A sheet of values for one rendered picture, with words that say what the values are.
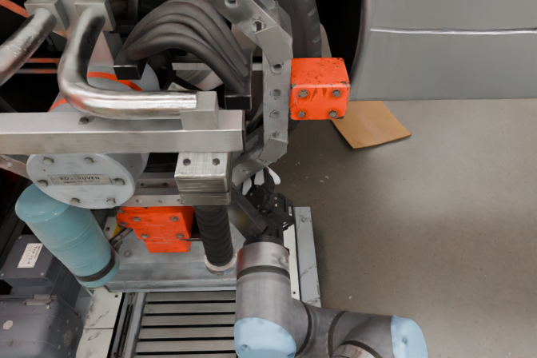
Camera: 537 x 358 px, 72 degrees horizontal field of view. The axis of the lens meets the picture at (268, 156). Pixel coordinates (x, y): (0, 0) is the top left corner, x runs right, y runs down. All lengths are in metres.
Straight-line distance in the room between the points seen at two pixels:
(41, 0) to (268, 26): 0.27
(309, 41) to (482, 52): 0.32
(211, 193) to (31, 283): 0.73
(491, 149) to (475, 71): 1.17
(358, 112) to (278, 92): 1.33
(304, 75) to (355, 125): 1.25
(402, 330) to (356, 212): 0.95
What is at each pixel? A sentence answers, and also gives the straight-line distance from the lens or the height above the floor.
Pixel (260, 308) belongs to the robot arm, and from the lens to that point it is 0.59.
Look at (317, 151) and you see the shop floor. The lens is 1.67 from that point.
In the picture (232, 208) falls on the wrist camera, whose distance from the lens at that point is 0.66.
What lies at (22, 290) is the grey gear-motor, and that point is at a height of 0.38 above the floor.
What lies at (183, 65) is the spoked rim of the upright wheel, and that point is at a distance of 0.67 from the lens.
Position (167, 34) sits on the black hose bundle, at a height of 1.04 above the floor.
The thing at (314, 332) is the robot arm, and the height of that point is 0.60.
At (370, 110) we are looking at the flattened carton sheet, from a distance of 1.91.
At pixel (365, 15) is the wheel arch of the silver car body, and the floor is 0.93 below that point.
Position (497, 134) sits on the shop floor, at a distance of 2.03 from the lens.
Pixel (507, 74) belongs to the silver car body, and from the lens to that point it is 0.83.
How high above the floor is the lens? 1.22
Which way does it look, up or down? 48 degrees down
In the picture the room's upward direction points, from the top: straight up
